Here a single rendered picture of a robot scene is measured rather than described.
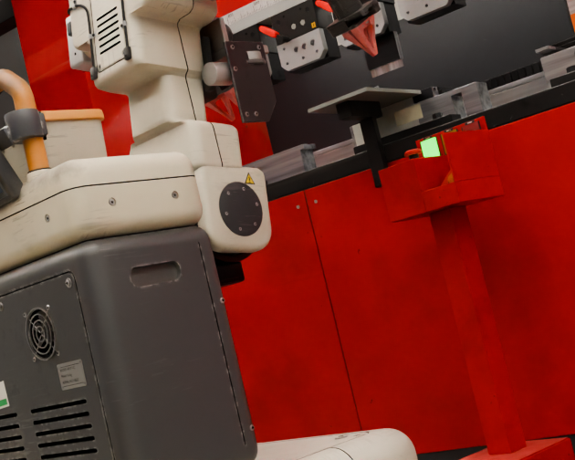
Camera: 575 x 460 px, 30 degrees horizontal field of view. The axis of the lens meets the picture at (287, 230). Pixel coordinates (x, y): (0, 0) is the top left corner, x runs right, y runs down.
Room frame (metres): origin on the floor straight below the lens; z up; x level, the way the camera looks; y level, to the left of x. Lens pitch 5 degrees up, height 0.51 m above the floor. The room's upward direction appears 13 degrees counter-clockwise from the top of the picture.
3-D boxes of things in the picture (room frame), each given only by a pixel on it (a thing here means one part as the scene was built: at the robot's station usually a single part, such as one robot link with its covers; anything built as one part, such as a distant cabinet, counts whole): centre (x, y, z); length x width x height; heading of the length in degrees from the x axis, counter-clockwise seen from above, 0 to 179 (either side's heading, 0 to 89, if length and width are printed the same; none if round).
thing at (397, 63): (2.78, -0.36, 1.13); 0.10 x 0.02 x 0.10; 53
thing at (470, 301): (2.33, -0.35, 0.39); 0.06 x 0.06 x 0.54; 43
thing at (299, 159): (3.11, 0.08, 0.92); 0.50 x 0.06 x 0.10; 53
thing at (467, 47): (3.33, -0.47, 1.12); 1.13 x 0.02 x 0.44; 53
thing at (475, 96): (2.75, -0.40, 0.92); 0.39 x 0.06 x 0.10; 53
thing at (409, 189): (2.33, -0.35, 0.75); 0.20 x 0.16 x 0.18; 43
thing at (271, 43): (3.03, -0.01, 1.26); 0.15 x 0.09 x 0.17; 53
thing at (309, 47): (2.91, -0.17, 1.26); 0.15 x 0.09 x 0.17; 53
